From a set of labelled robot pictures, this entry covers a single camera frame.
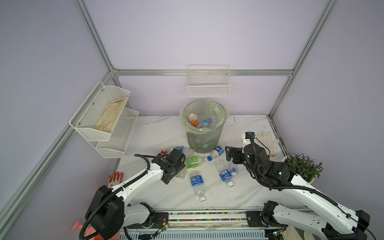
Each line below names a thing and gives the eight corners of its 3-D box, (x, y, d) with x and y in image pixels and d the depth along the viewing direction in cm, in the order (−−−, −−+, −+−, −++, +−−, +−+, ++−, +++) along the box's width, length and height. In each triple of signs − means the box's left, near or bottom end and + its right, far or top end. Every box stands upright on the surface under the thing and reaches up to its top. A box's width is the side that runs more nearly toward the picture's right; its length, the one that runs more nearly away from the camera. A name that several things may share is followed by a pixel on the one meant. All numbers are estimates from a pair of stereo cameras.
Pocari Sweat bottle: (200, 203, 80) (201, 200, 76) (189, 179, 89) (189, 176, 84) (211, 197, 82) (212, 194, 78) (199, 174, 91) (199, 170, 86)
